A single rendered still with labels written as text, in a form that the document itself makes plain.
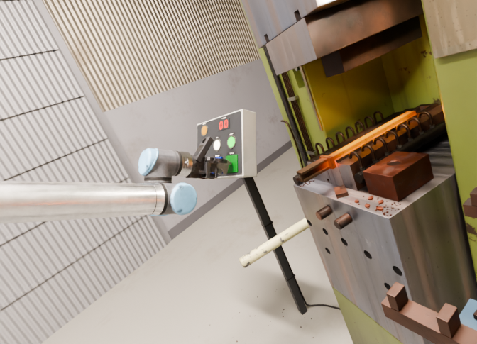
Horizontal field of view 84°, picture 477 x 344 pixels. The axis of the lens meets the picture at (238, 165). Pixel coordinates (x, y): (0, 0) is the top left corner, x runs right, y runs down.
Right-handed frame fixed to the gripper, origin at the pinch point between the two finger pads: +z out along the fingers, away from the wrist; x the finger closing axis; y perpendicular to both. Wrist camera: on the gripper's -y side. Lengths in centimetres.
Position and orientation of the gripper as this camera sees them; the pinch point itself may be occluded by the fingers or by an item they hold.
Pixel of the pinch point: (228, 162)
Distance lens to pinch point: 111.5
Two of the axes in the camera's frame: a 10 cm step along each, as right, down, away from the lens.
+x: 6.7, -0.8, -7.4
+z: 7.4, 0.6, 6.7
